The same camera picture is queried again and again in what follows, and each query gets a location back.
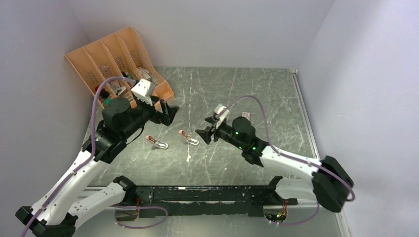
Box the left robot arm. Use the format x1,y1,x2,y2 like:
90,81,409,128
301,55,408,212
15,96,179,237

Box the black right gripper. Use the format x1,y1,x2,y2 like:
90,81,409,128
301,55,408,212
196,116,246,150

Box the small staple box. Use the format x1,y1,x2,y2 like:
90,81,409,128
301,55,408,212
242,112,250,120

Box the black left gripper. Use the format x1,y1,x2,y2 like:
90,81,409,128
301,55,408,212
121,95,179,139

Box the peach plastic file organizer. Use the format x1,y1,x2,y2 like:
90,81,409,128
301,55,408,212
65,27,174,102

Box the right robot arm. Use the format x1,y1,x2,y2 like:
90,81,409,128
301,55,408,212
195,117,354,213

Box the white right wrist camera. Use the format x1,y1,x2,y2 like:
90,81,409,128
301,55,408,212
214,104,230,129

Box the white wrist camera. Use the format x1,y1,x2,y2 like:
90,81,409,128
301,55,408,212
214,104,230,129
131,79,156,105

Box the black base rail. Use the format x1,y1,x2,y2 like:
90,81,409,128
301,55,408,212
120,185,297,218

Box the black round stamp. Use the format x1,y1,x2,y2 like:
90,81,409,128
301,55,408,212
99,90,110,99

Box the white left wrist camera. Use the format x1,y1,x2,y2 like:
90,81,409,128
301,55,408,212
131,79,156,105

